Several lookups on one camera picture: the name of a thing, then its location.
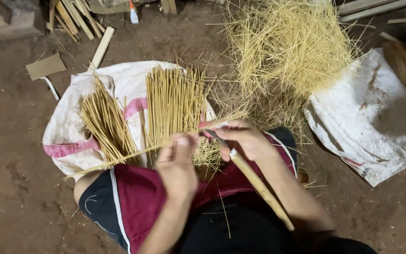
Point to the person's left hand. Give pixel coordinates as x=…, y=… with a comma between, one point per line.
x=176, y=167

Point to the person's right hand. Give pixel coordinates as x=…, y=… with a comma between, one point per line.
x=247, y=139

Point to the thin bamboo strip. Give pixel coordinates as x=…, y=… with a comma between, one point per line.
x=146, y=150

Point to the maroon and black shorts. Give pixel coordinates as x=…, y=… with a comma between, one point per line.
x=143, y=201

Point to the upright bundle of bamboo sticks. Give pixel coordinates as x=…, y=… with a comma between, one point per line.
x=174, y=102

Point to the fanned bundle of bamboo sticks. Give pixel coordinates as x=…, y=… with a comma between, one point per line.
x=109, y=125

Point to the heap of bamboo shavings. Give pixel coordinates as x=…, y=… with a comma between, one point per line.
x=280, y=60

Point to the white sack with pink stripe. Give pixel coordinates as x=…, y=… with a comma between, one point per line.
x=83, y=116

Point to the dirty white woven sack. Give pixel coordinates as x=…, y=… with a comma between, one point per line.
x=368, y=116

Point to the flat wooden plank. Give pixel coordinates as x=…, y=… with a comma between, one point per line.
x=101, y=47

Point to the white bottle with orange cap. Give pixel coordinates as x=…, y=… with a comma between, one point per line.
x=133, y=13

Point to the brown cardboard piece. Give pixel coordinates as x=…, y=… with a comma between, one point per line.
x=45, y=66

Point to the pile of bamboo slats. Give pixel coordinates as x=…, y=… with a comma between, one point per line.
x=74, y=17

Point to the long wooden boards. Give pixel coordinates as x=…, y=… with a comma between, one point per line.
x=379, y=9

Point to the grey stone block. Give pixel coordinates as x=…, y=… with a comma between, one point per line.
x=7, y=17

